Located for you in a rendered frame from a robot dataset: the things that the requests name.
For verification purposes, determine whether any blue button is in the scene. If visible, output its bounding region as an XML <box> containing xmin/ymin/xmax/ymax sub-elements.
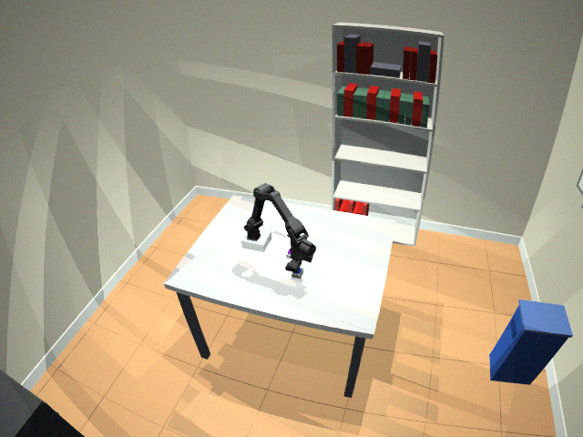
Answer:
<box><xmin>291</xmin><ymin>268</ymin><xmax>303</xmax><ymax>279</ymax></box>

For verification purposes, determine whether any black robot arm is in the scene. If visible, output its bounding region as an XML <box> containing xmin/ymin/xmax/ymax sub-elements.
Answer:
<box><xmin>244</xmin><ymin>183</ymin><xmax>317</xmax><ymax>263</ymax></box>

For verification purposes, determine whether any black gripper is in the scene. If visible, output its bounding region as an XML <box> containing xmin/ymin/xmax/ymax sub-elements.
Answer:
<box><xmin>285</xmin><ymin>248</ymin><xmax>302</xmax><ymax>272</ymax></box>

